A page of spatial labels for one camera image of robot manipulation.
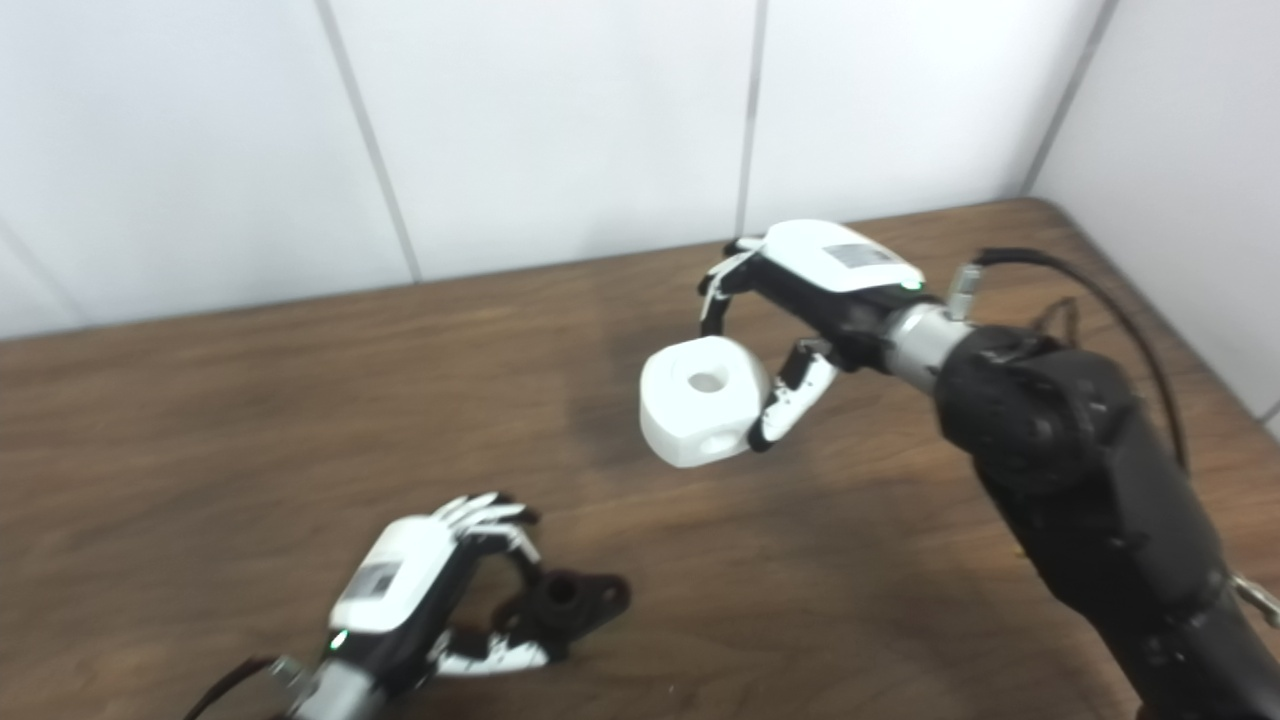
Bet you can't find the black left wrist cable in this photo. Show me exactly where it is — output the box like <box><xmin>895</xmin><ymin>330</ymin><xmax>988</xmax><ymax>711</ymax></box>
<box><xmin>185</xmin><ymin>655</ymin><xmax>301</xmax><ymax>720</ymax></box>

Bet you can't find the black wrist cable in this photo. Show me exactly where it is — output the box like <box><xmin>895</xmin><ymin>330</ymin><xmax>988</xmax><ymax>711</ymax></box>
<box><xmin>185</xmin><ymin>655</ymin><xmax>301</xmax><ymax>720</ymax></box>
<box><xmin>946</xmin><ymin>246</ymin><xmax>1191</xmax><ymax>473</ymax></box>

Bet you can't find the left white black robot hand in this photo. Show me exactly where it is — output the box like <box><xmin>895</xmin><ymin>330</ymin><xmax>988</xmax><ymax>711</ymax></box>
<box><xmin>328</xmin><ymin>490</ymin><xmax>553</xmax><ymax>691</ymax></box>

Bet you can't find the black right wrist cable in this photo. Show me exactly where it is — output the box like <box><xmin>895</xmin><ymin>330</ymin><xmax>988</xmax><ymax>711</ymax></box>
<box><xmin>946</xmin><ymin>246</ymin><xmax>1191</xmax><ymax>473</ymax></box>

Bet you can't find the black plastic holder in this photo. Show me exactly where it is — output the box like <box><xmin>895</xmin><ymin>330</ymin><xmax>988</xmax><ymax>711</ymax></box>
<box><xmin>495</xmin><ymin>570</ymin><xmax>633</xmax><ymax>661</ymax></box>

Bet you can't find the round white plastic piece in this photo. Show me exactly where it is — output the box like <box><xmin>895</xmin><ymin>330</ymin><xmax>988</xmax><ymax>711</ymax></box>
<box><xmin>639</xmin><ymin>336</ymin><xmax>773</xmax><ymax>469</ymax></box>

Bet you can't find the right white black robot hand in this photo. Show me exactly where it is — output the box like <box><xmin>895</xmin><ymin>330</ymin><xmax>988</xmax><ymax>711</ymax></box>
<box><xmin>697</xmin><ymin>219</ymin><xmax>931</xmax><ymax>453</ymax></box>

